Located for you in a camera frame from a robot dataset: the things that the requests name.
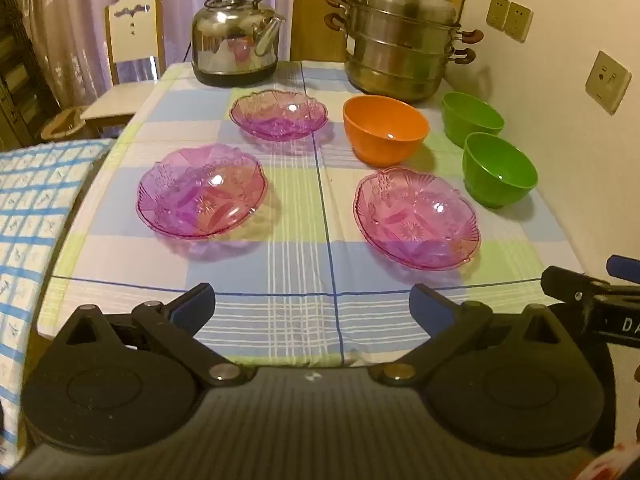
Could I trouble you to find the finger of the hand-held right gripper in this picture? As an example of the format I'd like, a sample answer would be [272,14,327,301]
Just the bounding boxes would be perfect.
[606,255,640,278]
[541,266,613,307]

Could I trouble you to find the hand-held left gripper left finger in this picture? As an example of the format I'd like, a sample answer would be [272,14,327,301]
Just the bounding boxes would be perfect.
[52,282,255,389]

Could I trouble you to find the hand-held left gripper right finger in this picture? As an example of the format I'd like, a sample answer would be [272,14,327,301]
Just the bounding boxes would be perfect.
[368,283,577,387]

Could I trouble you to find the pink glass plate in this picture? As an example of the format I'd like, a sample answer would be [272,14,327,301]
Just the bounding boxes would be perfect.
[136,143,268,241]
[353,166,482,272]
[229,89,329,142]

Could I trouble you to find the green plastic bowl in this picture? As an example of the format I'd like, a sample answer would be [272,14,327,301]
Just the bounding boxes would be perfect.
[441,91,506,148]
[461,132,539,209]

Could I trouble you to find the orange plastic bowl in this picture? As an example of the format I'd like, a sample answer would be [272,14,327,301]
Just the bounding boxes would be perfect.
[342,95,431,168]

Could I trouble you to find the checked tablecloth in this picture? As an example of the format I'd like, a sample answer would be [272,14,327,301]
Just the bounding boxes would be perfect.
[37,60,586,368]

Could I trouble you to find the red white printed clothing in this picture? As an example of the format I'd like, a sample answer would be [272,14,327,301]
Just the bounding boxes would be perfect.
[575,440,640,480]

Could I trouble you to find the blue white checked cloth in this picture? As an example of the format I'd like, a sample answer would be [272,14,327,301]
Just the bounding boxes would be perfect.
[0,139,116,406]

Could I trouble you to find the beige slipper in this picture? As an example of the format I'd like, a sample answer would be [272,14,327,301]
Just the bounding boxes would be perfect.
[41,107,87,141]

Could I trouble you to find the stainless steel kettle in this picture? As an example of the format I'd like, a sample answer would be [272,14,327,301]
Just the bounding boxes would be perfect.
[191,0,288,88]

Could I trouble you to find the stainless steel steamer pot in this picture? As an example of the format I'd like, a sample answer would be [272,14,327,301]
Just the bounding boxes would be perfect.
[324,0,485,103]

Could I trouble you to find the white wooden chair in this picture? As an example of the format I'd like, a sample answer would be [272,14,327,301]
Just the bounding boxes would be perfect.
[80,0,166,138]

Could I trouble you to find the pale sheer curtain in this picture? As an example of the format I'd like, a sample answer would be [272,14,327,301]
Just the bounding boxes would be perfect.
[12,0,297,111]

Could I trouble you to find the large beige wall socket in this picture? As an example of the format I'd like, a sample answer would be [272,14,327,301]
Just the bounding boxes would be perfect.
[585,51,633,115]

